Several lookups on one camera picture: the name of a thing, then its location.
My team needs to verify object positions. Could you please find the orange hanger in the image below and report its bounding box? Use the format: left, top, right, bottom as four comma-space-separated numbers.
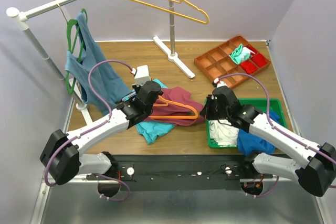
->
150, 95, 198, 120

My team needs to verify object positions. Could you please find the maroon tank top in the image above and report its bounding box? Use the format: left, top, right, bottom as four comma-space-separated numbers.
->
145, 87, 205, 126

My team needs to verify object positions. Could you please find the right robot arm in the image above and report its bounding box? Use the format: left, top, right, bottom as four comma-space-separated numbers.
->
200, 86, 335, 197

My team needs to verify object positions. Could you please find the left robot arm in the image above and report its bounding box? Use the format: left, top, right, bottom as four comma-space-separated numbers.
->
40, 81, 163, 186

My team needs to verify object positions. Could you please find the blue-grey hanging tank top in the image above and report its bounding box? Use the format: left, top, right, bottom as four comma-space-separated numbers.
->
65, 10, 131, 115

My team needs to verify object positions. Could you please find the green hanger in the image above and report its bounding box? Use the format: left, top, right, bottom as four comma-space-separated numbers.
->
65, 19, 84, 95

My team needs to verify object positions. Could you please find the yellow hanger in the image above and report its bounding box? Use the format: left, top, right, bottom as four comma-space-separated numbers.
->
120, 0, 211, 25

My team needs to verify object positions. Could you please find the turquoise folded shirt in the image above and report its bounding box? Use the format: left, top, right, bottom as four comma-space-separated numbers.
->
122, 78, 175, 145

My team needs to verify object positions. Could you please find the white cloth in bin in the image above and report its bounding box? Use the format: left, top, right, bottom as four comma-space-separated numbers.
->
208, 119, 239, 145

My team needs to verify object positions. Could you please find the orange compartment tray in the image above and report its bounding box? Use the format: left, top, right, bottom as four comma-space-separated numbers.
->
194, 35, 270, 89

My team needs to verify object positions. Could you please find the green plastic bin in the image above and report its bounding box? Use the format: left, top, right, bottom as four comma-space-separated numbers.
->
206, 98, 287, 149

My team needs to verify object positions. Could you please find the red cloth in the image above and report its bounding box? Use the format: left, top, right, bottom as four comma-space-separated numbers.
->
239, 53, 269, 75

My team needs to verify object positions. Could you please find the royal blue cloth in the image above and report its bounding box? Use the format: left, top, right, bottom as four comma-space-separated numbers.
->
236, 110, 284, 156

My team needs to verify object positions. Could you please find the mint green cloth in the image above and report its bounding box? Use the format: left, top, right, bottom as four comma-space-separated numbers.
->
229, 44, 252, 65

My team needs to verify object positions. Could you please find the white clothes rack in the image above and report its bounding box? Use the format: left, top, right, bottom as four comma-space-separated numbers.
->
6, 0, 195, 125

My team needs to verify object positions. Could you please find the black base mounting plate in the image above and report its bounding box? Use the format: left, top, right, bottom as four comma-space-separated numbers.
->
86, 154, 279, 192

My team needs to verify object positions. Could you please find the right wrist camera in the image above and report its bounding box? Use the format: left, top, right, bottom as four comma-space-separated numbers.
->
212, 78, 227, 88

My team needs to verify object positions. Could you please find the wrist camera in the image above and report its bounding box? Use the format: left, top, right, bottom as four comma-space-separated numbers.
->
212, 78, 227, 88
131, 65, 152, 86

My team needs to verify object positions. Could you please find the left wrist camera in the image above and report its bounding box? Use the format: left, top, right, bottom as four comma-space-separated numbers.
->
131, 65, 152, 86

